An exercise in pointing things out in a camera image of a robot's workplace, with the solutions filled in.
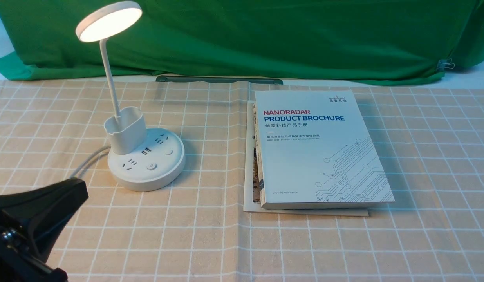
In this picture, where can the white Nanoradar product brochure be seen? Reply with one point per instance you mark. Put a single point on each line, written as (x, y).
(316, 152)

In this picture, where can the beige checkered tablecloth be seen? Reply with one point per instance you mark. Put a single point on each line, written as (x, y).
(431, 144)

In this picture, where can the thin bottom magazine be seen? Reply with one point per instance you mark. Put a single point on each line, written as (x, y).
(326, 212)

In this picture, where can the dark flat bar at table edge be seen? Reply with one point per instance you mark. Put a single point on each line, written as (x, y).
(190, 79)

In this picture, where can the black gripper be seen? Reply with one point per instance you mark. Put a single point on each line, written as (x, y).
(30, 224)

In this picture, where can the green backdrop cloth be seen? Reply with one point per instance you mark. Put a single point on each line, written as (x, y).
(377, 42)

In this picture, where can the metal binder clip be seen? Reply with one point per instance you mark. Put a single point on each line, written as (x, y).
(445, 64)

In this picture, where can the book under brochure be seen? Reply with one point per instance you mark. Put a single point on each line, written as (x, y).
(259, 164)

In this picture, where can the white desk lamp with sockets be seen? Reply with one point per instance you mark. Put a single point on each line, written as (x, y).
(140, 159)

